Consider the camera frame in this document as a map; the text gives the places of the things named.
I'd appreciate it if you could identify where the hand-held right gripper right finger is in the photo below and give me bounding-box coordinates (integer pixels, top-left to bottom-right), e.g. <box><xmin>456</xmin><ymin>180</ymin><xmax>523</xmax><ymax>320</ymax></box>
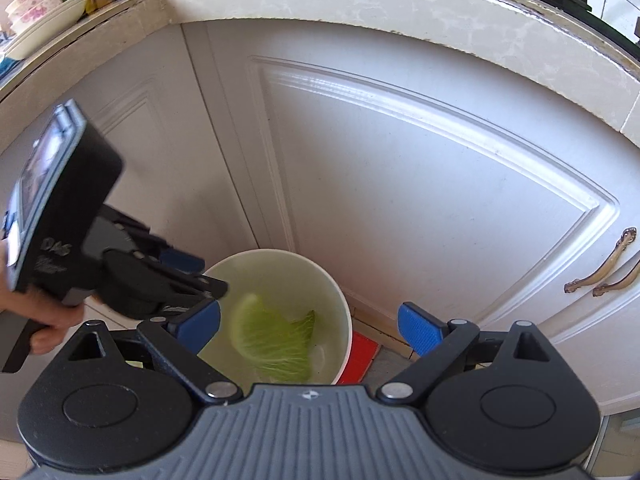
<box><xmin>375</xmin><ymin>302</ymin><xmax>557</xmax><ymax>406</ymax></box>

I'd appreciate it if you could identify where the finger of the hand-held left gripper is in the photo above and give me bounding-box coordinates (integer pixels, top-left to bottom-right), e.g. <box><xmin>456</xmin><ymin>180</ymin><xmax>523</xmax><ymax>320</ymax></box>
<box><xmin>145</xmin><ymin>232</ymin><xmax>206</xmax><ymax>275</ymax></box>
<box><xmin>165</xmin><ymin>267</ymin><xmax>229</xmax><ymax>312</ymax></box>

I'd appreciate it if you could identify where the white plastic bin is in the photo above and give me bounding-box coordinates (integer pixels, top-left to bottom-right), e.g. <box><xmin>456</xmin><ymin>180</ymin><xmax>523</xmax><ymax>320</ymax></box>
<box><xmin>197</xmin><ymin>249</ymin><xmax>355</xmax><ymax>386</ymax></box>

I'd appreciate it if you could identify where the green cabbage leaf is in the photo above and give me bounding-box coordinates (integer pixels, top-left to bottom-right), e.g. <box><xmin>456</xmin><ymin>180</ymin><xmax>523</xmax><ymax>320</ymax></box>
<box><xmin>232</xmin><ymin>294</ymin><xmax>326</xmax><ymax>383</ymax></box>

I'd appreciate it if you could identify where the bronze cabinet handle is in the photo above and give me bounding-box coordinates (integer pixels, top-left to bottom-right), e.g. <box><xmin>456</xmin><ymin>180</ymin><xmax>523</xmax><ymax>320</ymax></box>
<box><xmin>564</xmin><ymin>227</ymin><xmax>638</xmax><ymax>295</ymax></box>
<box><xmin>592</xmin><ymin>260</ymin><xmax>640</xmax><ymax>297</ymax></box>

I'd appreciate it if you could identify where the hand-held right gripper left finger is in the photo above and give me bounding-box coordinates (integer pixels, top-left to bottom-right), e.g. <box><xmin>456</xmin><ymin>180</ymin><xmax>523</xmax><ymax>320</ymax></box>
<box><xmin>65</xmin><ymin>299</ymin><xmax>242</xmax><ymax>406</ymax></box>

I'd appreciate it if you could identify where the stack of floral bowls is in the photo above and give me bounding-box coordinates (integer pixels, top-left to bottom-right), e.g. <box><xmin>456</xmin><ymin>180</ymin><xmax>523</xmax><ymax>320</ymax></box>
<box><xmin>2</xmin><ymin>10</ymin><xmax>86</xmax><ymax>61</ymax></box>

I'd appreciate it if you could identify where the person's left hand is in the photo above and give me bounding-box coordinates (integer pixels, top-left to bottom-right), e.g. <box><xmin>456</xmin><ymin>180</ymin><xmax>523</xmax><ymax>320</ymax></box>
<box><xmin>0</xmin><ymin>280</ymin><xmax>87</xmax><ymax>356</ymax></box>

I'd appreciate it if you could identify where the white cabinet door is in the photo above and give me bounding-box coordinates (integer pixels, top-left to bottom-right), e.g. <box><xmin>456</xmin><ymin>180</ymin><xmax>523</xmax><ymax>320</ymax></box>
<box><xmin>540</xmin><ymin>130</ymin><xmax>640</xmax><ymax>416</ymax></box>
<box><xmin>182</xmin><ymin>20</ymin><xmax>623</xmax><ymax>361</ymax></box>
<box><xmin>0</xmin><ymin>25</ymin><xmax>261</xmax><ymax>431</ymax></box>

